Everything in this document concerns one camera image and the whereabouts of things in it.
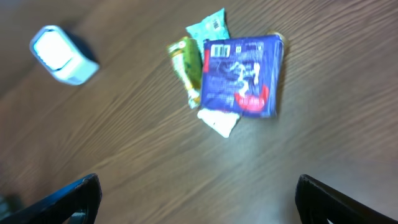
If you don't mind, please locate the white tube gold cap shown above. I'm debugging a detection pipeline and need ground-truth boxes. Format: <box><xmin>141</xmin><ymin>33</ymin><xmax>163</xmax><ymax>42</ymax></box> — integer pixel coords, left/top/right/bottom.
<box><xmin>197</xmin><ymin>30</ymin><xmax>289</xmax><ymax>139</ymax></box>

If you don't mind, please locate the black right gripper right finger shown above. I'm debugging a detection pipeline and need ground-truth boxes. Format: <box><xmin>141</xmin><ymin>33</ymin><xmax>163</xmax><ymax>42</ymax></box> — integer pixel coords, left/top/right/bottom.
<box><xmin>295</xmin><ymin>174</ymin><xmax>397</xmax><ymax>224</ymax></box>

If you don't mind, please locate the teal snack packet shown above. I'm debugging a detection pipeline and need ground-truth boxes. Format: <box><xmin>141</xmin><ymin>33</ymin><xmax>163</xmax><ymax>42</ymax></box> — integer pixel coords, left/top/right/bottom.
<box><xmin>185</xmin><ymin>8</ymin><xmax>230</xmax><ymax>60</ymax></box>

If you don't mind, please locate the green yellow snack packet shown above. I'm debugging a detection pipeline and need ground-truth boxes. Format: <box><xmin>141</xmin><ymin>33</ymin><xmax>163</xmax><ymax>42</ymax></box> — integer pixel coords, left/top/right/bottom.
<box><xmin>167</xmin><ymin>36</ymin><xmax>202</xmax><ymax>109</ymax></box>

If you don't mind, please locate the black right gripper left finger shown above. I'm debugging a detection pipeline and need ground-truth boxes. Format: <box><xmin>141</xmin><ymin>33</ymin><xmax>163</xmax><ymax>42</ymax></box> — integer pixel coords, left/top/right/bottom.
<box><xmin>1</xmin><ymin>173</ymin><xmax>102</xmax><ymax>224</ymax></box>

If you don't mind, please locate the white barcode scanner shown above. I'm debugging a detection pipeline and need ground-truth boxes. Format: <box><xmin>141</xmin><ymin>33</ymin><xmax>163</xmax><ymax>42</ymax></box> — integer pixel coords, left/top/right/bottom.
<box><xmin>29</xmin><ymin>25</ymin><xmax>100</xmax><ymax>86</ymax></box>

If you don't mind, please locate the purple pad package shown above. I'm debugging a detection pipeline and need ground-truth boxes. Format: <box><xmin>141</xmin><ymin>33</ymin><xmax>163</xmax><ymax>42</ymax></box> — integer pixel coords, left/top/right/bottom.
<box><xmin>199</xmin><ymin>34</ymin><xmax>284</xmax><ymax>119</ymax></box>

